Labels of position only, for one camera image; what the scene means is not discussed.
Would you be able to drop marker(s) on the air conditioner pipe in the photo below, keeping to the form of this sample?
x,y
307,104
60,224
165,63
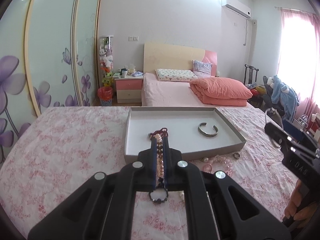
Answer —
x,y
246,32

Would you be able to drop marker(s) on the metal rack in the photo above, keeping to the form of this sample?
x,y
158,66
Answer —
x,y
302,121

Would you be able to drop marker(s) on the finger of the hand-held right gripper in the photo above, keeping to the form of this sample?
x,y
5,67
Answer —
x,y
297,131
276,132

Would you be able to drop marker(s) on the pink curtain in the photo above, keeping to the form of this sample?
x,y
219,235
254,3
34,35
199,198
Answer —
x,y
300,55

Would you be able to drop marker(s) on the clear tube of plush toys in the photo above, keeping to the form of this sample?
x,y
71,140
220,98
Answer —
x,y
107,57

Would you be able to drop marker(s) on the red trash basket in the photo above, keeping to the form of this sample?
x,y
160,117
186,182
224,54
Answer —
x,y
105,96

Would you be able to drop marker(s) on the person's right hand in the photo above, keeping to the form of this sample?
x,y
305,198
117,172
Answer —
x,y
293,202

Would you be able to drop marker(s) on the white wall switch plate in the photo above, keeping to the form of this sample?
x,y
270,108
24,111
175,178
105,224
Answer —
x,y
133,38

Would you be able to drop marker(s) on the beige pink headboard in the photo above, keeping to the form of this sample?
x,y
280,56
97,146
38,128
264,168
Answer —
x,y
172,57

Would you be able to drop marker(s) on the blue cloth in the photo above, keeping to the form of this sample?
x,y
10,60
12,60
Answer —
x,y
137,74

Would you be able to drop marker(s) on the grey cardboard tray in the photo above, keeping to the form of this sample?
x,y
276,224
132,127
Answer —
x,y
175,122

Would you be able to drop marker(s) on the red yellow clothes pile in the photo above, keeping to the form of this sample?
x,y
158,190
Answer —
x,y
256,90

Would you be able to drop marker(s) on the floral sliding door wardrobe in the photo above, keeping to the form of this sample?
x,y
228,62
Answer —
x,y
50,55

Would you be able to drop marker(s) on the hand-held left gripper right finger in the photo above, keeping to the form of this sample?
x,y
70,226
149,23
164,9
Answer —
x,y
167,170

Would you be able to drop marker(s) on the pink beige nightstand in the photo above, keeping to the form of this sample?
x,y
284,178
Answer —
x,y
127,90

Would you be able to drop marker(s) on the white air conditioner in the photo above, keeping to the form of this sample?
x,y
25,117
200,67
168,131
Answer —
x,y
236,6

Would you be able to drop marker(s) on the blue plush robe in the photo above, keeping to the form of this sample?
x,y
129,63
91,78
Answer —
x,y
282,92

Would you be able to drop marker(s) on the floral print pillow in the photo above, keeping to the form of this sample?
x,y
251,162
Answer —
x,y
175,75

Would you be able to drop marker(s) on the pink floral cloth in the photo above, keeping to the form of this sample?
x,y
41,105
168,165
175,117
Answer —
x,y
62,155

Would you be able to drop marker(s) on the dark wooden chair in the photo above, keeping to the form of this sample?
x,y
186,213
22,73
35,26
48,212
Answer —
x,y
250,75

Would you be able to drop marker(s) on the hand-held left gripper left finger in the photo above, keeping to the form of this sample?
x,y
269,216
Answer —
x,y
153,170

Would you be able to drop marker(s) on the silver cuff bangle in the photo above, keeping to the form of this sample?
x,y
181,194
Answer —
x,y
208,135

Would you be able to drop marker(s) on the dark office chair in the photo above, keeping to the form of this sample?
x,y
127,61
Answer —
x,y
268,102

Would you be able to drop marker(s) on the purple print cushion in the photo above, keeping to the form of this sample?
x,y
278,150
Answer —
x,y
202,68

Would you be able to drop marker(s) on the salmon folded quilt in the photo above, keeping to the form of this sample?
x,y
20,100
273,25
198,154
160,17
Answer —
x,y
220,90

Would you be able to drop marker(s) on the pink bed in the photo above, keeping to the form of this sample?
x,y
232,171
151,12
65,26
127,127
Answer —
x,y
170,92

